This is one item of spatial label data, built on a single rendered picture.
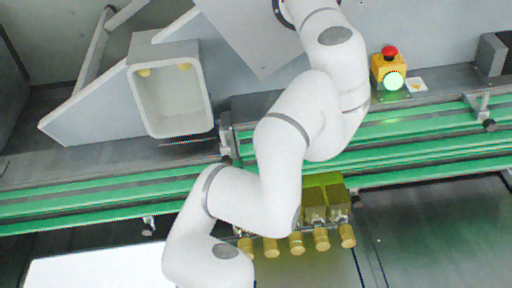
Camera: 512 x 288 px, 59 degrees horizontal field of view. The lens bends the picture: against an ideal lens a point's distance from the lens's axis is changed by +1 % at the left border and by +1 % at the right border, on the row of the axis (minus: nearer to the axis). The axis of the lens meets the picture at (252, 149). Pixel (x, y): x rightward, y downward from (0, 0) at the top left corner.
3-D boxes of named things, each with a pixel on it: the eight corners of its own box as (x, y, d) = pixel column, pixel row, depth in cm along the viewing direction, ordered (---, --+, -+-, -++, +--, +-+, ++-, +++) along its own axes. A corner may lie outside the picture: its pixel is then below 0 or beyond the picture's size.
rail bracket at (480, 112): (456, 99, 113) (481, 134, 103) (462, 74, 108) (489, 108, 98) (473, 96, 113) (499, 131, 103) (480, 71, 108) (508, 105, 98)
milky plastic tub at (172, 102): (152, 119, 125) (149, 140, 118) (127, 48, 109) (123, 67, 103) (215, 111, 124) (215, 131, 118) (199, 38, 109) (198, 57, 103)
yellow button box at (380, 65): (368, 75, 121) (376, 91, 115) (370, 51, 116) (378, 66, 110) (395, 71, 121) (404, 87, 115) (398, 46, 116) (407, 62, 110)
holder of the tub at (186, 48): (158, 132, 129) (156, 151, 123) (129, 47, 110) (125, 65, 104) (217, 124, 128) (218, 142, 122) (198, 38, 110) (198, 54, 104)
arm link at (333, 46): (344, -4, 83) (372, 38, 71) (352, 56, 92) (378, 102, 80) (293, 12, 84) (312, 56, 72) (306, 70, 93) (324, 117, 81)
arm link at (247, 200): (242, 105, 70) (186, 170, 62) (321, 122, 63) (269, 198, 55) (262, 164, 79) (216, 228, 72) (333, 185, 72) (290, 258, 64)
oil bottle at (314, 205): (293, 168, 124) (306, 231, 108) (291, 154, 120) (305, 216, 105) (313, 165, 124) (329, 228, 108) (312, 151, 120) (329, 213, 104)
